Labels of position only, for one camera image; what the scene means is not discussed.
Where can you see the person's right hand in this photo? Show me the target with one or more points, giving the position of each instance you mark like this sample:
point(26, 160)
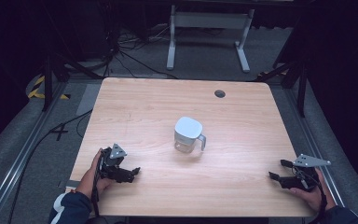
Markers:
point(315, 194)

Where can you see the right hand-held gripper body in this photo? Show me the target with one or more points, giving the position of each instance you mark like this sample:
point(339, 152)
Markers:
point(304, 174)

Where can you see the clear pitcher with white lid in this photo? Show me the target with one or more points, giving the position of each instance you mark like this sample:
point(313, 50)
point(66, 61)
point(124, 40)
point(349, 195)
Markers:
point(187, 133)

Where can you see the black metal stand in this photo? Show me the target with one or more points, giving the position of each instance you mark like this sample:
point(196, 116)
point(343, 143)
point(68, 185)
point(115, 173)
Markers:
point(48, 84)
point(301, 84)

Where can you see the person's left hand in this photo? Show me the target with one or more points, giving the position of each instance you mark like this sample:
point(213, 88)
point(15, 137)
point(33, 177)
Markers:
point(88, 180)

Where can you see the grey metal floor rail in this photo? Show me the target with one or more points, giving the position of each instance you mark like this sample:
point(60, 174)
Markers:
point(15, 165)
point(310, 140)

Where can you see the yellow and black floor tape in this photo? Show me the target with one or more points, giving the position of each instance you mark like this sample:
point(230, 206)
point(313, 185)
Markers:
point(36, 90)

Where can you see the white metal desk frame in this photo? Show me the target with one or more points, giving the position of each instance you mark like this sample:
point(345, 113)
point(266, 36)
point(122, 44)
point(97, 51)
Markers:
point(209, 21)

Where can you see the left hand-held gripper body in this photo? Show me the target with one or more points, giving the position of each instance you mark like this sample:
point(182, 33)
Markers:
point(112, 161)

